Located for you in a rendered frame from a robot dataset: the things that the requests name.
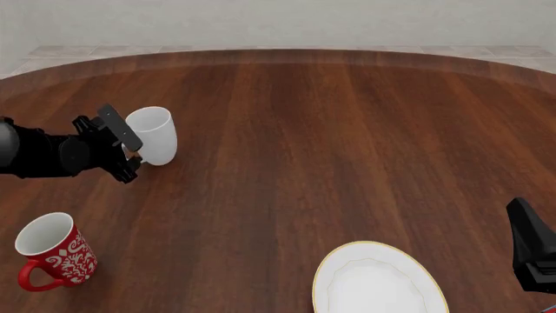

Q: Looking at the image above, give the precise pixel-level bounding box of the white plate with gold rim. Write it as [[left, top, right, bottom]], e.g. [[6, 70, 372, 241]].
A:
[[311, 240, 451, 313]]

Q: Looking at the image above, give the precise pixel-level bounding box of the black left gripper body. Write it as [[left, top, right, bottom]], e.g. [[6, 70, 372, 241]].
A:
[[71, 114, 143, 185]]

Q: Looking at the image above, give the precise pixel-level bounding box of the red mug with white pattern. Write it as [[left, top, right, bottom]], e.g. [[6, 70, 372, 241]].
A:
[[14, 211, 98, 292]]

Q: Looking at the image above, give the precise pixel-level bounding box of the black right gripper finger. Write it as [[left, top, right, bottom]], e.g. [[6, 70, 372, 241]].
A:
[[506, 196, 556, 269]]

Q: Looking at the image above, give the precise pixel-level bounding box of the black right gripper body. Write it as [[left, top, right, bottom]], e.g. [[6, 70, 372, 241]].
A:
[[512, 250, 556, 295]]

